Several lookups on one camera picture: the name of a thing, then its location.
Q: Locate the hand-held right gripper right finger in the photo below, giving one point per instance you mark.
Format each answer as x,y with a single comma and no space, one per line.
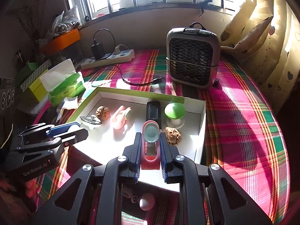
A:
164,159

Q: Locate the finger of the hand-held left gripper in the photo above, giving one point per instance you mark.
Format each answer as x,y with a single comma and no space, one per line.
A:
75,136
63,127

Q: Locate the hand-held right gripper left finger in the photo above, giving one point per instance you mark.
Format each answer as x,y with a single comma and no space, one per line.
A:
138,154

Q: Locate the pink gadget with grey disc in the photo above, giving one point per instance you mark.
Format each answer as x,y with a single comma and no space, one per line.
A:
150,133

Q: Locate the white and pink round jar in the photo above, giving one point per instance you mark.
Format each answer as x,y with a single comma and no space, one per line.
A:
121,118

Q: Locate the black electric hair trimmer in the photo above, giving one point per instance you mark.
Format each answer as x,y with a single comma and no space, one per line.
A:
153,112

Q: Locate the green mushroom lamp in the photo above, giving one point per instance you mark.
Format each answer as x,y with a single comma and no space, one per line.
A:
174,110

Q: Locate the green and white cardboard box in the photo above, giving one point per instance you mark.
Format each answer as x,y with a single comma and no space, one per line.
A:
112,93

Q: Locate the person's left hand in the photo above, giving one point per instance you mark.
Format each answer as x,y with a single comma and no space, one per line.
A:
31,188

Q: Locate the crumpled white tissue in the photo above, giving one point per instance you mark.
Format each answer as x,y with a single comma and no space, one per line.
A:
69,103

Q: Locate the brown walnut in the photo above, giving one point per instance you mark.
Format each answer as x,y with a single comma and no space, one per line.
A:
103,113
173,135

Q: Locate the pink and white clip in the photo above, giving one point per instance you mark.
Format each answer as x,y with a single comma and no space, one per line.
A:
131,194

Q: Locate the green tissue pack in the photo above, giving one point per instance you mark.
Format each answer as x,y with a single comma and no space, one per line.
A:
65,86

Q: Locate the white egg-shaped object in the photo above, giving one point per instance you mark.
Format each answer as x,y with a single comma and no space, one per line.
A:
147,201

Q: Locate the green striped box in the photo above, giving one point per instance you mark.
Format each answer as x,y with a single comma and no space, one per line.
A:
32,71

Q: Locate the black speaker box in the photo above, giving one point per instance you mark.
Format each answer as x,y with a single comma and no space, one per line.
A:
7,96

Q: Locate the white power strip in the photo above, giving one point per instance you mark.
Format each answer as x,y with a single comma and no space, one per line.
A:
110,59

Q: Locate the black charger adapter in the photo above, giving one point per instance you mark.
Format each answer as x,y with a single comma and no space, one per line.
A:
97,50

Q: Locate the white plug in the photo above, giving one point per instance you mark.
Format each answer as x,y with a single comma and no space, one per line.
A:
120,49

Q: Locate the grey desktop heater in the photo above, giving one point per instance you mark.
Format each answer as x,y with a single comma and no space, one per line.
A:
193,58

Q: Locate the clear plastic bag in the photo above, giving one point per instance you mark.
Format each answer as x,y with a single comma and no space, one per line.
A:
66,21

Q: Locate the dried twigs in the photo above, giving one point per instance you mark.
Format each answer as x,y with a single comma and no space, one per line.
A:
30,16

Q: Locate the cream heart-print pillow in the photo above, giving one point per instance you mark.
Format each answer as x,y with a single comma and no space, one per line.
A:
250,35

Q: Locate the cream heart-print curtain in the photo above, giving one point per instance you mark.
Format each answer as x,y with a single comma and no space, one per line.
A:
279,51

